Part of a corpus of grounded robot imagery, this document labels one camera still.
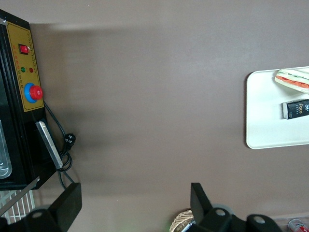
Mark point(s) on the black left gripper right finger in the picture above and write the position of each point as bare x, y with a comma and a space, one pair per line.
205, 215

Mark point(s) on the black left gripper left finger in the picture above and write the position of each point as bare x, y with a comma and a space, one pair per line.
66, 205

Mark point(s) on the cream white plastic tray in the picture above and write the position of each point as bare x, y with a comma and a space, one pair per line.
263, 128

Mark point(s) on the woven wicker basket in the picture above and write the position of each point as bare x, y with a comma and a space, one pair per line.
179, 221

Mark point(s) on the clear plastic container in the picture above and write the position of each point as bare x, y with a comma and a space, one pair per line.
3, 157

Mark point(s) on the black machine with yellow panel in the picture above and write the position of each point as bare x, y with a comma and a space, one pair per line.
14, 135

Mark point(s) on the red and white can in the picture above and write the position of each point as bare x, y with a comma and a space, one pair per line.
298, 226

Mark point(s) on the red emergency stop button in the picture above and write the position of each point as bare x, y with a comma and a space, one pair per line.
35, 92

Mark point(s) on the black tissue pack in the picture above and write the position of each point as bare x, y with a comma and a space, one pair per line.
298, 108

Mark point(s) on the wrapped toy sandwich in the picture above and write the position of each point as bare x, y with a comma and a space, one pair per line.
293, 81

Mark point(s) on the red rocker switch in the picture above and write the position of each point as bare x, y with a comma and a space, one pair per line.
23, 49

